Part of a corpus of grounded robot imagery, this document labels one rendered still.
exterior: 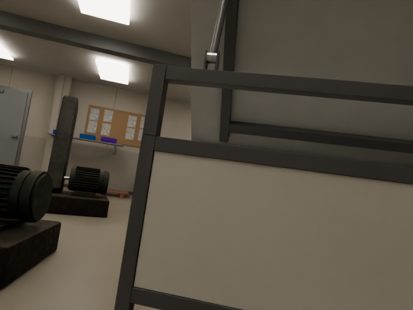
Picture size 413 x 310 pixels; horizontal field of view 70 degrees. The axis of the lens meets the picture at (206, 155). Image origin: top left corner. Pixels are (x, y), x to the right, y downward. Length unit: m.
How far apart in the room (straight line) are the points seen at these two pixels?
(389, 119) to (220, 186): 0.83
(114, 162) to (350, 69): 7.07
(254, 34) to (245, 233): 0.76
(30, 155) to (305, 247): 7.74
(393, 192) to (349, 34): 0.63
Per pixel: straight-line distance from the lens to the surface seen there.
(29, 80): 8.49
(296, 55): 1.23
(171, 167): 0.80
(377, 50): 1.28
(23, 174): 2.19
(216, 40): 0.89
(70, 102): 4.67
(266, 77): 0.81
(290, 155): 0.77
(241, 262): 0.79
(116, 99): 8.10
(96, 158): 7.94
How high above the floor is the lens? 0.71
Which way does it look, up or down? 4 degrees up
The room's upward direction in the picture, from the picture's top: 8 degrees clockwise
